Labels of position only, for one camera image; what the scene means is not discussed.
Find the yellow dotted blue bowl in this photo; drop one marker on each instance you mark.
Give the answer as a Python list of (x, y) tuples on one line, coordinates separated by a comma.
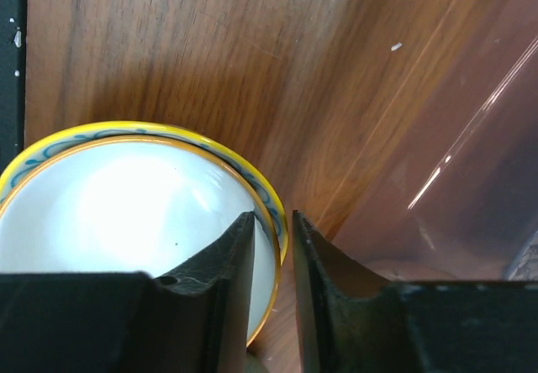
[(51, 145)]

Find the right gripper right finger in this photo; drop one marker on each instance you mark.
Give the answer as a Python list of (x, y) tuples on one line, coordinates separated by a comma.
[(351, 319)]

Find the white orange rim bowl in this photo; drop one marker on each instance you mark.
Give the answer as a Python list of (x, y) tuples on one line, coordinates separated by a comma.
[(133, 203)]

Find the clear plastic bin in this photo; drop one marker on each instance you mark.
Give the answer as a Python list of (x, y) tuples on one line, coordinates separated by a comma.
[(442, 183)]

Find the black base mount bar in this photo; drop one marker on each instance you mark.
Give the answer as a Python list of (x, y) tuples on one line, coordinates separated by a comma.
[(12, 77)]

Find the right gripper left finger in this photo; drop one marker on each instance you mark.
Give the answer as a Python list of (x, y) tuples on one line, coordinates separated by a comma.
[(192, 319)]

